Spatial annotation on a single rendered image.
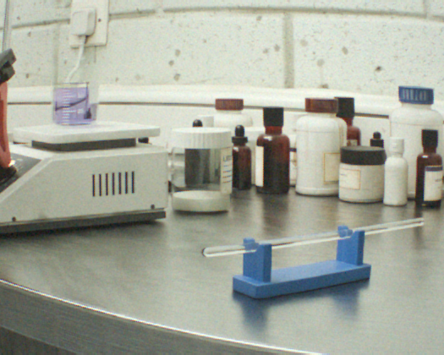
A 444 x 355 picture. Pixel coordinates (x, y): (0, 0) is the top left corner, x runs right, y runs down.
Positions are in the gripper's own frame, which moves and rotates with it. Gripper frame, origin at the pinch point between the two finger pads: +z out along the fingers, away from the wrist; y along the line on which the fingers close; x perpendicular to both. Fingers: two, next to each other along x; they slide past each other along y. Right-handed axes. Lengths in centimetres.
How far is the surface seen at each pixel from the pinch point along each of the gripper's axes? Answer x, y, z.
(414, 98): -27.4, -34.6, 19.0
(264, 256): 17.4, -26.1, 6.2
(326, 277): 15.6, -28.9, 10.4
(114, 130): -5.7, -9.8, 3.5
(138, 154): -5.9, -10.7, 6.5
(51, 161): 0.0, -5.4, 1.9
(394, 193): -17.7, -29.7, 24.6
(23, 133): -6.4, 0.0, 0.5
